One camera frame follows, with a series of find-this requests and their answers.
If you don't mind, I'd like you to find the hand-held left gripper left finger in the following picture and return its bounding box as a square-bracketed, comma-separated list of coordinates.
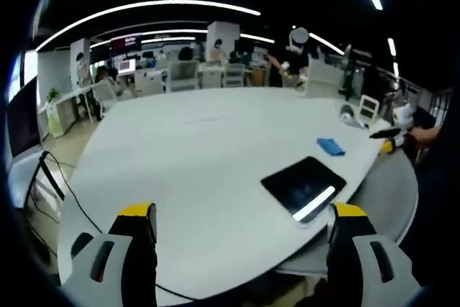
[59, 201, 159, 307]

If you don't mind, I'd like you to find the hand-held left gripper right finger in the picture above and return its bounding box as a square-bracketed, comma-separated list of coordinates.
[325, 201, 426, 307]

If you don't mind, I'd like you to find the blue cleaning cloth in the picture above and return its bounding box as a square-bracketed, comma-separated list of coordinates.
[316, 137, 346, 157]

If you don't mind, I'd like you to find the grey tape roll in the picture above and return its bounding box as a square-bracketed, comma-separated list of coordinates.
[339, 104, 370, 130]

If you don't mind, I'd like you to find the black metal stand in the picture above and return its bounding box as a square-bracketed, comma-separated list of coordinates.
[23, 150, 66, 216]

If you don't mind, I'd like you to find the white mesh office chair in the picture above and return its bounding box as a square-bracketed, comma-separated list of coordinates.
[221, 63, 248, 88]
[167, 60, 199, 93]

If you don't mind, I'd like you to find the large black screen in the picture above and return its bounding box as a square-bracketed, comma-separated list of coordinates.
[6, 75, 41, 159]

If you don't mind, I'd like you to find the green potted plant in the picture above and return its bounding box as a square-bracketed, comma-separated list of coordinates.
[45, 87, 63, 105]

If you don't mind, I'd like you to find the computer monitor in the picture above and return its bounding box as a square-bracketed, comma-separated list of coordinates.
[117, 58, 137, 75]

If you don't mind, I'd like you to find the small white frame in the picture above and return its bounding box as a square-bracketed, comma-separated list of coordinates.
[358, 93, 380, 123]

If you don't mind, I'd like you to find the black floor cable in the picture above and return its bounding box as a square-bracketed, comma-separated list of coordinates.
[42, 151, 206, 301]

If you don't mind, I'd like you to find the red wall screen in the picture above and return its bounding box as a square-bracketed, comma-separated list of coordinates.
[110, 35, 142, 53]

